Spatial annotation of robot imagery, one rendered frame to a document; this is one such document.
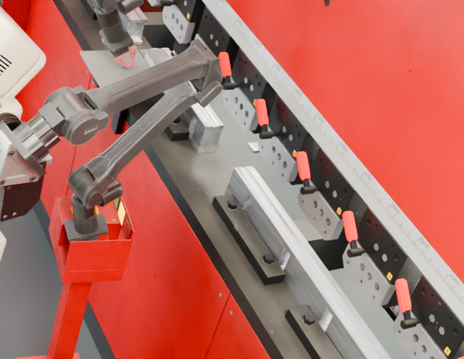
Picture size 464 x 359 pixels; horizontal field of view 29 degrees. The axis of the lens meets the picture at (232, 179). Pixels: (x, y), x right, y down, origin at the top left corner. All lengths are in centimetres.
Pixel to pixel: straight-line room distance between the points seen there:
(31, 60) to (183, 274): 79
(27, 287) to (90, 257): 96
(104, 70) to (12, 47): 68
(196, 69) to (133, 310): 96
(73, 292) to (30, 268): 82
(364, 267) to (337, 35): 50
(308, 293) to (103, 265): 54
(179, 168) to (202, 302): 38
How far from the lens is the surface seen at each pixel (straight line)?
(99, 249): 228
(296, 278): 217
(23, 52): 190
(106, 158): 213
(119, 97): 193
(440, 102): 171
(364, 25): 187
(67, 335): 262
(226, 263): 221
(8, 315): 314
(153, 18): 308
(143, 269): 264
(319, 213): 203
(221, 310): 226
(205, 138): 249
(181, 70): 202
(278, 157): 215
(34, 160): 184
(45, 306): 318
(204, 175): 244
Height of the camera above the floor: 235
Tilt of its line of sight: 37 degrees down
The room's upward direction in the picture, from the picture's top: 20 degrees clockwise
